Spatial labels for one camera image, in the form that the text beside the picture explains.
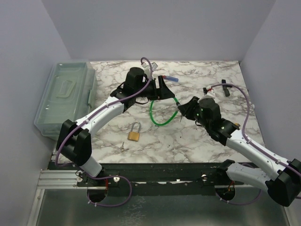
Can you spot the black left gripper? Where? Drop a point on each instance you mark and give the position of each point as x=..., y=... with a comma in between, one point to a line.
x=163, y=92

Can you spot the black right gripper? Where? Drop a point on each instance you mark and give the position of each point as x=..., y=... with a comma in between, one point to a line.
x=187, y=108

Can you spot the green cable lock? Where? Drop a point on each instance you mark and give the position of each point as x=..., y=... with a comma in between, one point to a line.
x=163, y=112

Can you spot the brass padlock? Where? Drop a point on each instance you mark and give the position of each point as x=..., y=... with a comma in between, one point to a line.
x=134, y=135

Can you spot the spare silver keys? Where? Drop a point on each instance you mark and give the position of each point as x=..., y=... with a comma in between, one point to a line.
x=123, y=149

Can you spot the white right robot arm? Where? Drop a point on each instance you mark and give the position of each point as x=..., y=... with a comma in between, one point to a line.
x=279, y=177

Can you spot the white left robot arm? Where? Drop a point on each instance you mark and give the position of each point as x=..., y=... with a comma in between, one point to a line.
x=75, y=138

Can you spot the blue red small screwdriver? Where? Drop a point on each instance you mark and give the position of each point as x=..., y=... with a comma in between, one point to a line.
x=170, y=78

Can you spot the black T-shaped tool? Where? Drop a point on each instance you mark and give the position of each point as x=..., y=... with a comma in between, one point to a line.
x=226, y=88

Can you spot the clear plastic storage box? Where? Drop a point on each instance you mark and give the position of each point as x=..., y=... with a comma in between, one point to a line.
x=70, y=93

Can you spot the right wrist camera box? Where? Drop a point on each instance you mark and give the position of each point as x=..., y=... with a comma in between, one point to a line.
x=209, y=93

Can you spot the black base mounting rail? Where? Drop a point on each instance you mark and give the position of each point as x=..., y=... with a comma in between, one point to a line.
x=157, y=179

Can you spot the aluminium extrusion rail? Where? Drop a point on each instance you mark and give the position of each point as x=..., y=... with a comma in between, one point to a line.
x=57, y=179

